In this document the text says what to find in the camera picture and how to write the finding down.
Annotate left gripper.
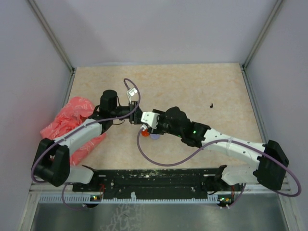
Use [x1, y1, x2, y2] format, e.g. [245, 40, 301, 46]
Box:
[111, 101, 144, 125]

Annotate purple charging case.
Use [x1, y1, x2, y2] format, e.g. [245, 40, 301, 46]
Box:
[150, 134, 160, 140]

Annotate orange charging case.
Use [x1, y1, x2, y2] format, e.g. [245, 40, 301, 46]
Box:
[141, 131, 150, 137]

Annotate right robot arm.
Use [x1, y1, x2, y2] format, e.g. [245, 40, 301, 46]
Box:
[141, 107, 289, 191]

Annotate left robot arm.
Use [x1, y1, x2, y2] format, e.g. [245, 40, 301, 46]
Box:
[31, 90, 142, 191]

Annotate pink plastic bag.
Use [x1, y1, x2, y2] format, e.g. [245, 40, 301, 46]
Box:
[40, 97, 106, 166]

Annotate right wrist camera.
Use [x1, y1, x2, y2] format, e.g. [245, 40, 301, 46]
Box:
[141, 112, 159, 129]

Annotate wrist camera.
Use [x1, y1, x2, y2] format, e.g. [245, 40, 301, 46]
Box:
[127, 88, 138, 103]
[141, 112, 159, 129]

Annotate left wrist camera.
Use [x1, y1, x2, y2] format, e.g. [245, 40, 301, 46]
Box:
[127, 88, 138, 103]

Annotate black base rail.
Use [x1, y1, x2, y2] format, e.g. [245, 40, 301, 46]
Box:
[73, 167, 243, 200]

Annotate grey cable duct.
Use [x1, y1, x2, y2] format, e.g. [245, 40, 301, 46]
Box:
[38, 191, 231, 205]

